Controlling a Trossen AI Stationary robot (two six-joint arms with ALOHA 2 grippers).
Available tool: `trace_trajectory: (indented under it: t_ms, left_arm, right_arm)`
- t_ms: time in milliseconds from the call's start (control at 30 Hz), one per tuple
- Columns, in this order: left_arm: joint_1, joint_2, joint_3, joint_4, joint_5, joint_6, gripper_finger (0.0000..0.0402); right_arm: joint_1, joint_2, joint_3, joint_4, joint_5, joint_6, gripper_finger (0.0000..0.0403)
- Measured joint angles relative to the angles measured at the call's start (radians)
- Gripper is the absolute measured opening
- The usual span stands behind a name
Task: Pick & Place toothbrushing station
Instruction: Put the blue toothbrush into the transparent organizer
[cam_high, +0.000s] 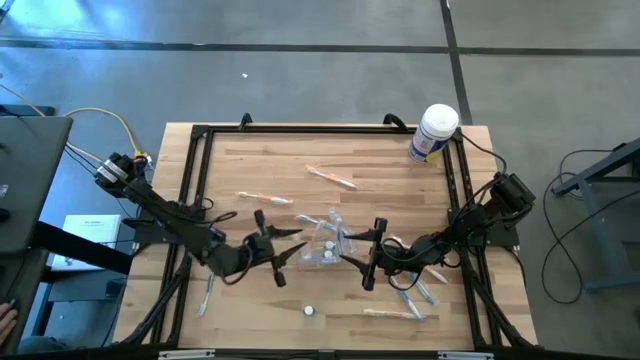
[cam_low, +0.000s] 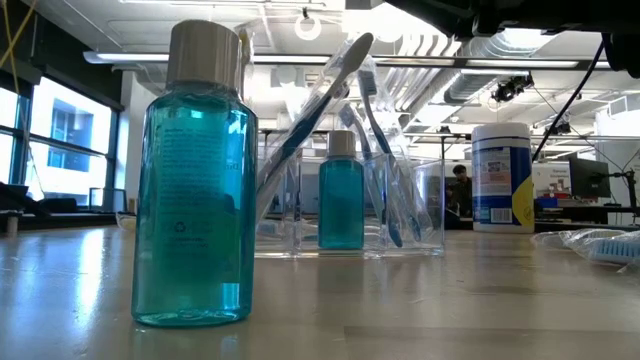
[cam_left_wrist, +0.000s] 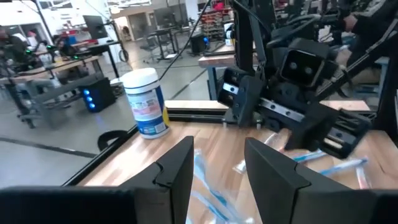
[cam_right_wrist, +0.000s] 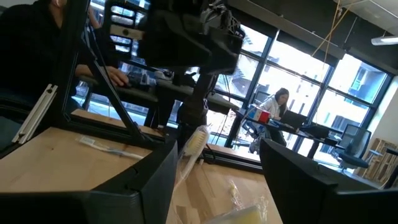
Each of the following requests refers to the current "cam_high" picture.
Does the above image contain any black floor cable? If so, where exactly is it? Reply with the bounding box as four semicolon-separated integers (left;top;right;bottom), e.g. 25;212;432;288
537;147;640;307

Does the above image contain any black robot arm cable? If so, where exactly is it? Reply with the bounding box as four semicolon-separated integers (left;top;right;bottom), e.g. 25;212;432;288
457;130;509;176

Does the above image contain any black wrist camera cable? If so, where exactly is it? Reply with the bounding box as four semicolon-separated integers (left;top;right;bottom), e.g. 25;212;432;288
386;234;422;293

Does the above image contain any clear plastic bag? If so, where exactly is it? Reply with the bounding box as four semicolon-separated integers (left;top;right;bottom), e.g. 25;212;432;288
299;224;354;270

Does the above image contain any grey desk frame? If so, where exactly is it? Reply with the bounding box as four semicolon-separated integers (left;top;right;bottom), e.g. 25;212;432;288
551;137;640;294

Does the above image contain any black aluminium table frame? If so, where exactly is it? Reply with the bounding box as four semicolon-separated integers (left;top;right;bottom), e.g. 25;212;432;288
113;112;540;359

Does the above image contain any black desk beam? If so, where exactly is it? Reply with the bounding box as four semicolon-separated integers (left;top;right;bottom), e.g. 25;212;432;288
29;221;135;276

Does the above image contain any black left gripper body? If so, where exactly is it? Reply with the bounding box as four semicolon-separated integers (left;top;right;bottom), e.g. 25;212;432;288
242;209;288;289

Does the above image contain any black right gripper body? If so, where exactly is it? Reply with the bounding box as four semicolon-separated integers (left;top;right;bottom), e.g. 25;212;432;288
363;217;404;292

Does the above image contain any white booklet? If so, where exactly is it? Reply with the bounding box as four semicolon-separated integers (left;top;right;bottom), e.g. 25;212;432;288
51;213;123;272

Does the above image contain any silver bracket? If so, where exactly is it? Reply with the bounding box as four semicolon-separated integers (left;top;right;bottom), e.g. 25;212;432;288
437;350;496;360
157;349;217;360

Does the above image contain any yellow cable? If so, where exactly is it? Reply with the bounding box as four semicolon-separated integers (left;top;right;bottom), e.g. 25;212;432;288
0;82;152;166

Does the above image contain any white blue wipes canister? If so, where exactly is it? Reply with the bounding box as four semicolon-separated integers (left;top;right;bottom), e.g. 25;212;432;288
408;103;460;164

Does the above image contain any person's hand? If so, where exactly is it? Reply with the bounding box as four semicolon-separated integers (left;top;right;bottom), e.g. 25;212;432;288
0;301;20;346

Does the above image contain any dark grey desk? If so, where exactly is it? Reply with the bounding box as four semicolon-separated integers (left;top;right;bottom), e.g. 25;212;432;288
0;115;75;256

